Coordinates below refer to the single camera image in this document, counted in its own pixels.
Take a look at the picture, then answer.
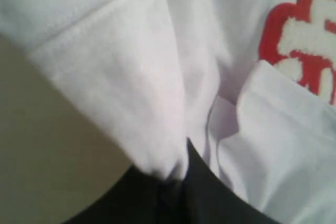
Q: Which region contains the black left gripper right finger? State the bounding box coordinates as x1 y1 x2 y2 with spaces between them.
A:
183 140 270 224

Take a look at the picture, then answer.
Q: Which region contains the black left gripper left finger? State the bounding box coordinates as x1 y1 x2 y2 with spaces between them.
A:
64 167 184 223

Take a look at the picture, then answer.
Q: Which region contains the white t-shirt red lettering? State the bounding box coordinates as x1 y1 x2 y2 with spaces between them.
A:
1 0 335 223

